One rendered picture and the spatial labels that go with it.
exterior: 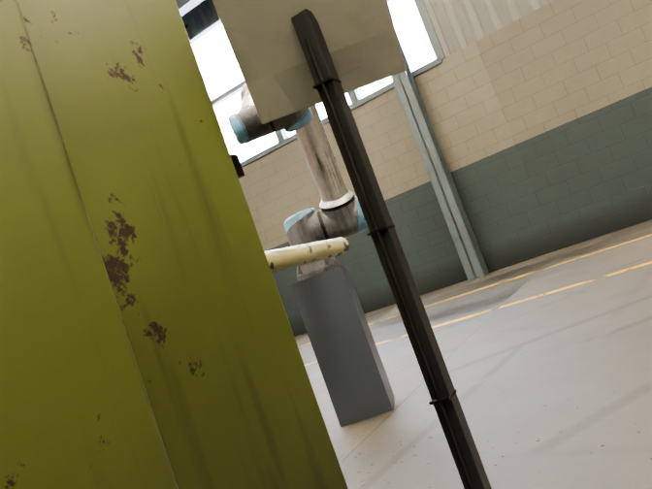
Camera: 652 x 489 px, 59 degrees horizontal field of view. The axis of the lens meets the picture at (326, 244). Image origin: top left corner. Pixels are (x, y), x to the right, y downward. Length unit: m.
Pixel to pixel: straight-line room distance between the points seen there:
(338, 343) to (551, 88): 6.36
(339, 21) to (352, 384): 1.49
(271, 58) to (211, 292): 0.59
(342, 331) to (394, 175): 6.45
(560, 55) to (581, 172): 1.50
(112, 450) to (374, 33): 0.99
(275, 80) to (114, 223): 0.61
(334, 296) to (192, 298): 1.50
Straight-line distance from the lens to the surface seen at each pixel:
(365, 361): 2.34
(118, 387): 0.61
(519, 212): 8.22
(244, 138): 1.72
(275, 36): 1.30
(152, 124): 0.96
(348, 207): 2.36
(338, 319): 2.33
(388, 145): 8.72
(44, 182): 0.64
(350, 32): 1.31
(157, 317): 0.81
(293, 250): 1.23
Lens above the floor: 0.52
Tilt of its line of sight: 4 degrees up
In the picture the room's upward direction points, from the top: 20 degrees counter-clockwise
